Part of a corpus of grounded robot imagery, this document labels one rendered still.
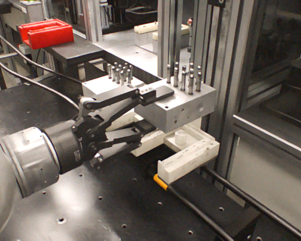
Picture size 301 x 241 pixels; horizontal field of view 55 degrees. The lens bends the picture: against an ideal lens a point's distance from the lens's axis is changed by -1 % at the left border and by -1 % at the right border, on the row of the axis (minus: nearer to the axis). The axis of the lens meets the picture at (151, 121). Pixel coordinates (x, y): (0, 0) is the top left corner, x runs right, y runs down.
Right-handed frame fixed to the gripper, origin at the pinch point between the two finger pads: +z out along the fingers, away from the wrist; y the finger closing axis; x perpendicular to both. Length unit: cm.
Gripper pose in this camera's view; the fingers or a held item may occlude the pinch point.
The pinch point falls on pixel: (155, 107)
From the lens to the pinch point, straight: 53.1
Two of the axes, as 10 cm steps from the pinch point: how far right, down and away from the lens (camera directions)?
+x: -6.2, -4.3, 6.6
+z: 7.9, -3.5, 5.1
